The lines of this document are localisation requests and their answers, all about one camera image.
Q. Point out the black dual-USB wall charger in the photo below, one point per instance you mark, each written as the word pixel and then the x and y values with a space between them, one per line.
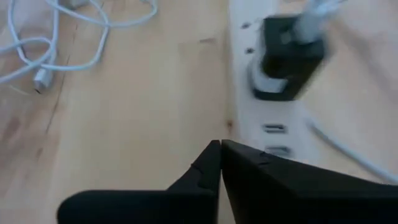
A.
pixel 280 62

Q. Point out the white rectangular power strip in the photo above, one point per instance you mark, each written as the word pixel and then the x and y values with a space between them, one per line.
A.
pixel 248 109

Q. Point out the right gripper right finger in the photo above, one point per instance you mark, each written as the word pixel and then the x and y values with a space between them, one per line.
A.
pixel 311 199

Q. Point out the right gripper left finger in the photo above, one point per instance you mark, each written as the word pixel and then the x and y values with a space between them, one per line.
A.
pixel 140 208

